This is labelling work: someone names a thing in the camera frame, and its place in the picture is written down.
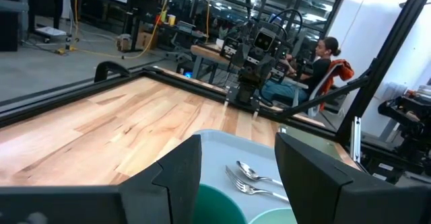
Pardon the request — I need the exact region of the white flat dolly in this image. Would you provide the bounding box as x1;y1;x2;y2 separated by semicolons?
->
35;26;68;44

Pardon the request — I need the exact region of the mint green plate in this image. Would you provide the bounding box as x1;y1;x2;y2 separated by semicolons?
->
248;207;299;224

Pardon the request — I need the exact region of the black frame handle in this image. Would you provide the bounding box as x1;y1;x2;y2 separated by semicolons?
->
94;61;131;83

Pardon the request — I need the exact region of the yellow hanging cable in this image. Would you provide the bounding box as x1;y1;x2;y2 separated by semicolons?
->
75;0;174;59
205;0;212;44

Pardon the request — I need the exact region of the small open cardboard box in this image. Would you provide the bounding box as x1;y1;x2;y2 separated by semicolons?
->
117;34;132;52

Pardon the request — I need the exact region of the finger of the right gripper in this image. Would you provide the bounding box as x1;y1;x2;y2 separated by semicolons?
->
235;41;255;69
255;52;275;80

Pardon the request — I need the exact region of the metal fork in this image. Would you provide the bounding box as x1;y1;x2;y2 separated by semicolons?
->
224;165;290;203

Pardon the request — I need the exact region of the person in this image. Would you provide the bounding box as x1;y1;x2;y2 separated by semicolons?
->
261;36;341;104

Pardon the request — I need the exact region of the grey plastic tray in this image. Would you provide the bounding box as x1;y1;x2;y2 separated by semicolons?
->
193;128;297;224

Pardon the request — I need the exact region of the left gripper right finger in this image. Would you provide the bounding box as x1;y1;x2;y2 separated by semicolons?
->
274;132;431;224

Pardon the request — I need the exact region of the grey office chair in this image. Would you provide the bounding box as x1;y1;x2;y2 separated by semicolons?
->
291;62;341;117

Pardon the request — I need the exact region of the teal cup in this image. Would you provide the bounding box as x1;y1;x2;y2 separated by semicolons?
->
192;183;249;224

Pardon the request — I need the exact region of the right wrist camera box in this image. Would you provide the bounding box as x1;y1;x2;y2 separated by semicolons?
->
253;28;281;53

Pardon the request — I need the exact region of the silver aluminium rail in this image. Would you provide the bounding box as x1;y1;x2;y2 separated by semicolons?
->
350;116;362;164

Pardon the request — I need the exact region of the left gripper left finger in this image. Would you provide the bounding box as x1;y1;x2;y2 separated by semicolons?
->
0;133;203;224

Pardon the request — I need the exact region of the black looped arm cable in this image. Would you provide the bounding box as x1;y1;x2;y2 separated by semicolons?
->
269;8;304;50

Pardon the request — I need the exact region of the orange jacket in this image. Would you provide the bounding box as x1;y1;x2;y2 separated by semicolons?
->
319;59;355;112

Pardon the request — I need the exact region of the black base with white labels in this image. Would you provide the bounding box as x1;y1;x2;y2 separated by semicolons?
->
362;143;425;184

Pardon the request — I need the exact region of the wooden workbench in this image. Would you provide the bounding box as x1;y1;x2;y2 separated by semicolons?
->
190;44;243;83

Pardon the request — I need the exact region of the metal spoon orange handle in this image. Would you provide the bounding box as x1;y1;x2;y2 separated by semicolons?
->
235;159;284;187

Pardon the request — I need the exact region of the black aluminium table frame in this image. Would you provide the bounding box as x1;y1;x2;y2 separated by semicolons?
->
0;0;431;171

